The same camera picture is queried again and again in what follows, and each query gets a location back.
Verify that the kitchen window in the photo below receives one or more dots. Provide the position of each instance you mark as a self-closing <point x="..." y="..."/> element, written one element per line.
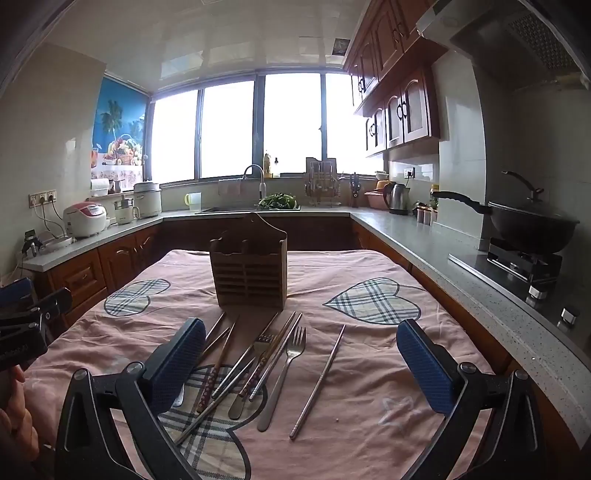
<point x="231" y="134"/>

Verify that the steel electric kettle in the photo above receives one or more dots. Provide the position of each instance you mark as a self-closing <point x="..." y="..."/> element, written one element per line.
<point x="397" y="199"/>

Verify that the large metal fork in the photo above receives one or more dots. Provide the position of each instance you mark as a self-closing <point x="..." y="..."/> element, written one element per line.
<point x="281" y="378"/>

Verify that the white and pink rice cooker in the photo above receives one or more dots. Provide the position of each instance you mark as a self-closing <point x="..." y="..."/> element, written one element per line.
<point x="85" y="220"/>

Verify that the plain brown chopstick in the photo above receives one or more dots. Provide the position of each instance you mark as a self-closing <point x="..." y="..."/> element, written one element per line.
<point x="214" y="344"/>
<point x="216" y="325"/>

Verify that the grey kitchen counter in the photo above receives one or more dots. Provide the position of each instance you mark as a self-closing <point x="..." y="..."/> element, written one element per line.
<point x="461" y="272"/>

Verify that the white bowl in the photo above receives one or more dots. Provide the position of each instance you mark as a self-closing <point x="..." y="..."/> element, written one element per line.
<point x="381" y="176"/>

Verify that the ceiling vent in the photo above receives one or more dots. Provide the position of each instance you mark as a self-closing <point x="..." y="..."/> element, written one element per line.
<point x="341" y="47"/>

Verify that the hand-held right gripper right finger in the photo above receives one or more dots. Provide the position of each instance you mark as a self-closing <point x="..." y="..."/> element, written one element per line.
<point x="422" y="369"/>

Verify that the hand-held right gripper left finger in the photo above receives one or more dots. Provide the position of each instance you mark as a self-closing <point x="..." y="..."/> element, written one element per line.
<point x="182" y="357"/>

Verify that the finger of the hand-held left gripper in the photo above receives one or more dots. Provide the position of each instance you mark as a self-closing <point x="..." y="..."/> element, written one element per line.
<point x="55" y="302"/>
<point x="14" y="290"/>

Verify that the printed palm and fruit blind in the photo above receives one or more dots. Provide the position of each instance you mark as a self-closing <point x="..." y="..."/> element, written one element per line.
<point x="117" y="129"/>

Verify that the large white cooker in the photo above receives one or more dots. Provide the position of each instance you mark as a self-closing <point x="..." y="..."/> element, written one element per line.
<point x="147" y="201"/>

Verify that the curved metal faucet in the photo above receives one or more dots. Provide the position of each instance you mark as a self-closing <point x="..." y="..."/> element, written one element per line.
<point x="261" y="182"/>

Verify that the wall socket strip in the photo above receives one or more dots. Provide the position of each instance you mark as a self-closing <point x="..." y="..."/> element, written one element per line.
<point x="42" y="197"/>

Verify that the kitchen sink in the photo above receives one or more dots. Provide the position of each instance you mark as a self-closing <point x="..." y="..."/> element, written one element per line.
<point x="231" y="210"/>

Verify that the pink basin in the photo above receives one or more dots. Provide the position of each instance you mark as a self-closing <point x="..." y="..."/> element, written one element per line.
<point x="374" y="199"/>

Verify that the black clamp device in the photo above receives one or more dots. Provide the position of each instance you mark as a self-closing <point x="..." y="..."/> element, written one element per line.
<point x="32" y="242"/>

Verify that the knife block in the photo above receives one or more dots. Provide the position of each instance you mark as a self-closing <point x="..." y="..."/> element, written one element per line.
<point x="354" y="196"/>

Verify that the range hood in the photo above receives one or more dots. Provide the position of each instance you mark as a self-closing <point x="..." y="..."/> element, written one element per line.
<point x="508" y="37"/>

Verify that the wooden utensil holder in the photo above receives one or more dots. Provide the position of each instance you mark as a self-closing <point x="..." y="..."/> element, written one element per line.
<point x="249" y="272"/>

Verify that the black wok with lid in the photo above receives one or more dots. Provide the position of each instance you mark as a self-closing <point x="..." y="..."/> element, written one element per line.
<point x="531" y="226"/>

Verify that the pink dish cloth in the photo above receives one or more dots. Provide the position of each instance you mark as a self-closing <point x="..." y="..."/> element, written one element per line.
<point x="229" y="188"/>

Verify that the metal dish rack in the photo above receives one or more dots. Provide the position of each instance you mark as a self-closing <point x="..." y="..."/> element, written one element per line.
<point x="322" y="184"/>

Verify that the metal spoon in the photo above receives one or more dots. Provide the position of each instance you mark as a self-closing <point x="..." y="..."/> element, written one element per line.
<point x="179" y="397"/>

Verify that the person's left hand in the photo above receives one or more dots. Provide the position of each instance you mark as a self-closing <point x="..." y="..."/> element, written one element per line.
<point x="14" y="415"/>

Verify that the pink blanket with plaid hearts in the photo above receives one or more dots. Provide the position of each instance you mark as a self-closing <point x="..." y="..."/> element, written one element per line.
<point x="369" y="369"/>

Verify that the gas stove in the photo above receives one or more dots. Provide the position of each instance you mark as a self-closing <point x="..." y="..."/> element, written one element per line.
<point x="521" y="270"/>

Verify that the wooden wall cabinets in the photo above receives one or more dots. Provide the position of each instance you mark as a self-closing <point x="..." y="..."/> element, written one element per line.
<point x="397" y="92"/>

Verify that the small white electric pot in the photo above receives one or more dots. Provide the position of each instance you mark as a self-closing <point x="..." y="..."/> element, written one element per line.
<point x="124" y="213"/>

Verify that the wooden base cabinets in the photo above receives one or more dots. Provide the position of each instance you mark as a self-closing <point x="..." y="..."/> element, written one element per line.
<point x="83" y="277"/>

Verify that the orange bowl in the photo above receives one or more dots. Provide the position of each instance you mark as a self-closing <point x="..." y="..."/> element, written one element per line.
<point x="381" y="185"/>

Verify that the bottle with yellow lid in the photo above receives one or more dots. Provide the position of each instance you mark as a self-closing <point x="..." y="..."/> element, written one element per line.
<point x="434" y="196"/>

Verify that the paper towel roll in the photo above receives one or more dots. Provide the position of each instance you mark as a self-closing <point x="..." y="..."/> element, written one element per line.
<point x="100" y="189"/>

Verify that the wall socket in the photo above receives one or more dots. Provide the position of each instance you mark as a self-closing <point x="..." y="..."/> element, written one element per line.
<point x="409" y="173"/>

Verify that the green leafy vegetables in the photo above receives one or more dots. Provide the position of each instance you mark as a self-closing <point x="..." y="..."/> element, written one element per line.
<point x="277" y="201"/>

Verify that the spice jars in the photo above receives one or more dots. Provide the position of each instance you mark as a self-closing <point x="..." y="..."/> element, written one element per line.
<point x="425" y="216"/>

